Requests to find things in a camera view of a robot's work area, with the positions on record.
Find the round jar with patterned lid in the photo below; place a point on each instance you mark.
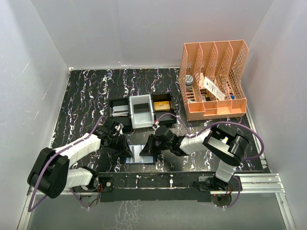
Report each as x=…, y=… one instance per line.
x=189, y=80

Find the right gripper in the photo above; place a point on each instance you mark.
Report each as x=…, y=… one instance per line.
x=149, y=149

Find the black tray with blue card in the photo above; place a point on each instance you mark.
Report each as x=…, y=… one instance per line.
x=124, y=120

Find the white labelled flat package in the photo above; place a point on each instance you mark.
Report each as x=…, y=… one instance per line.
x=213, y=89

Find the white VIP card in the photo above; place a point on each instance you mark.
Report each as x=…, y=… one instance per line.
x=121, y=110

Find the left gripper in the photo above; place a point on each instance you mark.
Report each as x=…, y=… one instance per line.
x=123, y=151

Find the silver card with stripe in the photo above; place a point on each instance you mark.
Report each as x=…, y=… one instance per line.
x=136, y=159

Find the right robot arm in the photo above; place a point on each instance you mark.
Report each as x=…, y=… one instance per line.
x=225, y=144

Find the white plastic bin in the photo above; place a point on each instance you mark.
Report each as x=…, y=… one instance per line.
x=141, y=120

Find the black tray with gold card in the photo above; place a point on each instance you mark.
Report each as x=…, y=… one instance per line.
x=166, y=118

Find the blue card holder wallet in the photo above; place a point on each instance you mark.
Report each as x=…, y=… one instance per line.
x=149, y=159

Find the gold credit card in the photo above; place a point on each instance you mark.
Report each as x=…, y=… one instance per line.
x=162, y=106

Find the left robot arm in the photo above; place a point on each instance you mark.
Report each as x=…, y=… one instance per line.
x=52, y=172

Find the orange desk file organizer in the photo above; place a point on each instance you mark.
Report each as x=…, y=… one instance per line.
x=223, y=63

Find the black item in white bin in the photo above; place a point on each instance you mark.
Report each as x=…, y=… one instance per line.
x=141, y=108

